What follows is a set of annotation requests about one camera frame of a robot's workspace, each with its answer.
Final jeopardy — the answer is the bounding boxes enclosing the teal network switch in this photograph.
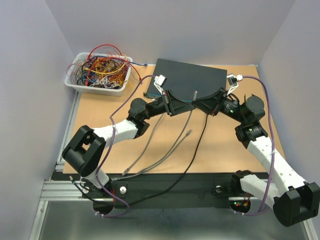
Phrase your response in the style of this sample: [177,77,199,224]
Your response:
[153,58,227,102]

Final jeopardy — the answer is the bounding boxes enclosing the aluminium frame rail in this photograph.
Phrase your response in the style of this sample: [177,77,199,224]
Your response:
[29,92,82,240]

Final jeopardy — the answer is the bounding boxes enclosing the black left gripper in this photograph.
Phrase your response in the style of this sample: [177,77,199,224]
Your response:
[141,89,195,121]

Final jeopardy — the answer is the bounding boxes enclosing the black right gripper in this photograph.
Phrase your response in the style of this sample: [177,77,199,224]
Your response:
[191,86,247,124]

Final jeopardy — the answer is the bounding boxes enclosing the tangled coloured wires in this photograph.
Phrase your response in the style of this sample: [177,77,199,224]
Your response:
[65,44,148,90]

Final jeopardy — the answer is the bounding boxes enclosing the grey ethernet cable short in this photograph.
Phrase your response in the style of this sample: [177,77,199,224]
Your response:
[137,129,193,175]

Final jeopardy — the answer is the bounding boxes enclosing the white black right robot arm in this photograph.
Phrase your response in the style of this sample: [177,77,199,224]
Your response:
[192,89,320,227]

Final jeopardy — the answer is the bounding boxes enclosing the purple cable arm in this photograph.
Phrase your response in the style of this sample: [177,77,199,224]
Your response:
[233,74,276,216]
[93,74,158,218]

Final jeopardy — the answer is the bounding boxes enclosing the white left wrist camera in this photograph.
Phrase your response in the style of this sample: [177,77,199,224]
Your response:
[153,74,167,95]

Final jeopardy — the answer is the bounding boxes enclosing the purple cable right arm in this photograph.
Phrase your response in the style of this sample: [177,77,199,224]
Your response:
[233,74,276,216]

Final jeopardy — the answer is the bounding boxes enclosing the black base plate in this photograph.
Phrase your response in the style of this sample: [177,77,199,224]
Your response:
[51,169,271,210]

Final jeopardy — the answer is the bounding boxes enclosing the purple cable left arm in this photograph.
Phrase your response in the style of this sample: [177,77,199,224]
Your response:
[93,74,158,218]

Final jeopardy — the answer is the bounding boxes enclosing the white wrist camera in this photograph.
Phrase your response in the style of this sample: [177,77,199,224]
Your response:
[153,74,167,95]
[226,73,244,95]

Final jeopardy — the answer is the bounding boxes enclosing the white plastic basket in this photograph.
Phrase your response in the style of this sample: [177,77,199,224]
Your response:
[64,52,133,97]

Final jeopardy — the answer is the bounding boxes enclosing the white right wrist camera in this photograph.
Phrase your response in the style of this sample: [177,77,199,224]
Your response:
[226,73,244,95]

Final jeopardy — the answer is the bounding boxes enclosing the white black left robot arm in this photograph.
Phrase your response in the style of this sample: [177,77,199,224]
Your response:
[62,90,195,197]

